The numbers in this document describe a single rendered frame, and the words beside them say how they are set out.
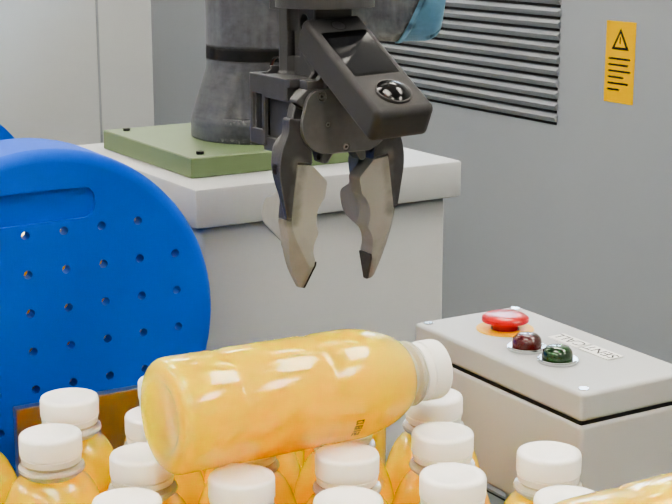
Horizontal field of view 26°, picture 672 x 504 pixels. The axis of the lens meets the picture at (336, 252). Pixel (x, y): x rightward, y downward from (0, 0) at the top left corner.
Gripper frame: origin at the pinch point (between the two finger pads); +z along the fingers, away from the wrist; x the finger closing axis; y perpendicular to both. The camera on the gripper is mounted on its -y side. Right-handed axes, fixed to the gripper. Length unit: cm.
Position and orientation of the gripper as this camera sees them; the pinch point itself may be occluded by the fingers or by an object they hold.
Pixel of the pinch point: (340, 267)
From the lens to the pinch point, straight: 106.2
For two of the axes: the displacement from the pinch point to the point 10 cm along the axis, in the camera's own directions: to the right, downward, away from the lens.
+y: -5.1, -2.0, 8.4
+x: -8.6, 1.2, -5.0
